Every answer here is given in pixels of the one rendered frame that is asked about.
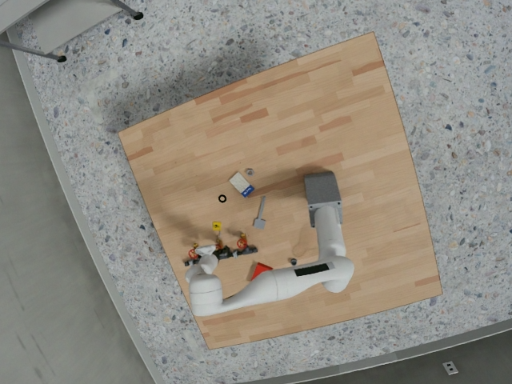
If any black pipe manifold with grey fittings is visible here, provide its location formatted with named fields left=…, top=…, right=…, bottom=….
left=184, top=233, right=258, bottom=267

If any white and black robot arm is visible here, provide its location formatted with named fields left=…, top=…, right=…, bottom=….
left=185, top=206, right=354, bottom=316

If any red rectangular block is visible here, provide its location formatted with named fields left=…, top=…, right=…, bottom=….
left=251, top=262, right=273, bottom=281

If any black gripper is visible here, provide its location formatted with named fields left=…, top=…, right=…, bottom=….
left=198, top=245, right=230, bottom=262

